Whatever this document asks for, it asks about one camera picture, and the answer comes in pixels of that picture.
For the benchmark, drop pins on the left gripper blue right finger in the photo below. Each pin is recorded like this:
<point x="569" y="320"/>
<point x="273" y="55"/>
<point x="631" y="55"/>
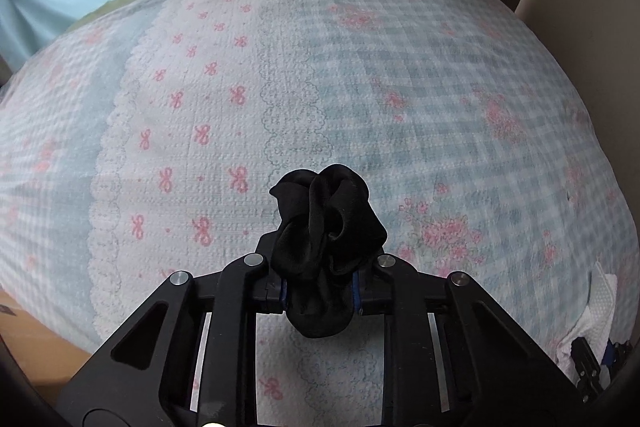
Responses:
<point x="454" y="357"/>

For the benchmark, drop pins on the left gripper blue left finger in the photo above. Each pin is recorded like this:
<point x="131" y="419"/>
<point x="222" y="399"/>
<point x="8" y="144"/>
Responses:
<point x="186" y="356"/>

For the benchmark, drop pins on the white tissue paper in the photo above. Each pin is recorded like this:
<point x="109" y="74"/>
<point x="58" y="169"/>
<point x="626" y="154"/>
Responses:
<point x="595" y="323"/>

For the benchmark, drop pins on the black scrunchie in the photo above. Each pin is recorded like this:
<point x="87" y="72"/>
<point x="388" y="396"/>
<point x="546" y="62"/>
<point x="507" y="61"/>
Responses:
<point x="328" y="233"/>

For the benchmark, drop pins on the cardboard box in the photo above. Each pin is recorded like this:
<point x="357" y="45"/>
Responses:
<point x="47" y="360"/>

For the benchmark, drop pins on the patterned bed sheet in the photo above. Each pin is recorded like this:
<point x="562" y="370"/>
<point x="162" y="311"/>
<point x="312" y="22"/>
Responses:
<point x="145" y="142"/>

